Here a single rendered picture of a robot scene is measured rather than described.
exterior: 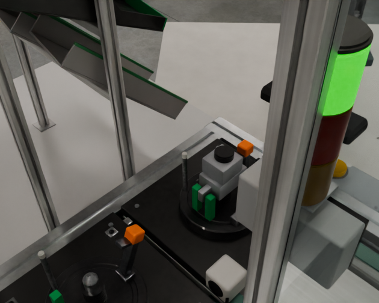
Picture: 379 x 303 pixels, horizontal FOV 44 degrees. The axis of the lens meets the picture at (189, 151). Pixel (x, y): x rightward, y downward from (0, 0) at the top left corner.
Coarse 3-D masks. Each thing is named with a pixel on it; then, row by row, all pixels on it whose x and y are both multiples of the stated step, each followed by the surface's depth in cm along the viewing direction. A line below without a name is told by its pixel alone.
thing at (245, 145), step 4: (244, 140) 74; (240, 144) 73; (244, 144) 73; (248, 144) 73; (252, 144) 73; (240, 148) 73; (244, 148) 72; (248, 148) 72; (252, 148) 73; (240, 152) 73; (244, 152) 73; (248, 152) 73; (252, 152) 74; (244, 156) 73; (248, 156) 74; (244, 160) 74; (248, 160) 75; (244, 164) 75; (248, 164) 76
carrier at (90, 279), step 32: (96, 224) 75; (64, 256) 71; (96, 256) 71; (160, 256) 71; (32, 288) 67; (64, 288) 65; (96, 288) 60; (128, 288) 65; (160, 288) 67; (192, 288) 67
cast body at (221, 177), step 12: (216, 156) 69; (228, 156) 68; (240, 156) 70; (204, 168) 71; (216, 168) 68; (228, 168) 68; (240, 168) 71; (204, 180) 71; (216, 180) 70; (228, 180) 70; (204, 192) 70; (216, 192) 70; (228, 192) 72
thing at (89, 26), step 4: (72, 20) 73; (76, 20) 72; (80, 20) 71; (80, 24) 72; (84, 24) 71; (88, 24) 70; (92, 24) 70; (96, 24) 69; (88, 28) 71; (92, 28) 70; (96, 28) 69; (96, 32) 70
